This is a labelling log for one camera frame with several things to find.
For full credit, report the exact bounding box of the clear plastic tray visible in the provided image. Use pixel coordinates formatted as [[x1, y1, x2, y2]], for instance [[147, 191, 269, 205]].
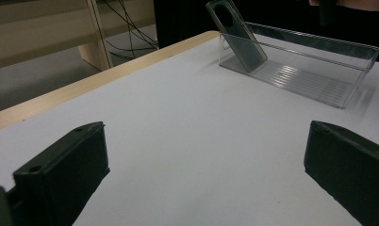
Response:
[[218, 21, 379, 110]]

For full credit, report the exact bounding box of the grey phone case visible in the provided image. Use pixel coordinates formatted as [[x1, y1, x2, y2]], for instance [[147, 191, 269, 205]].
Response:
[[205, 0, 269, 73]]

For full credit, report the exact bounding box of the beige wooden furniture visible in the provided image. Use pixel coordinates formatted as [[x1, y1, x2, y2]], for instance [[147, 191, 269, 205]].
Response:
[[0, 0, 157, 72]]

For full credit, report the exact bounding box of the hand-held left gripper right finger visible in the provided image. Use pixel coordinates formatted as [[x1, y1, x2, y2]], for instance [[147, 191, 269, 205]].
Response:
[[303, 120, 379, 226]]

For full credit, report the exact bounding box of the dark curtain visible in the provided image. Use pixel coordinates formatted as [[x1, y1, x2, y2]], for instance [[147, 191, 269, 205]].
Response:
[[153, 0, 379, 64]]

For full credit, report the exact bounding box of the white table sheet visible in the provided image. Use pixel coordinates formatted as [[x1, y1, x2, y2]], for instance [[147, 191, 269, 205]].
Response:
[[0, 31, 379, 226]]

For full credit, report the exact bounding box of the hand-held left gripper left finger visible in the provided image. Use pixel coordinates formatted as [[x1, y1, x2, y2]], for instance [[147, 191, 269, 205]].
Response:
[[11, 121, 111, 226]]

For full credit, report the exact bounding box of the bundle of black cables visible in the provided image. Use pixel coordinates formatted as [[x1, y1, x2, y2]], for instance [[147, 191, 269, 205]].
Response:
[[102, 0, 159, 61]]

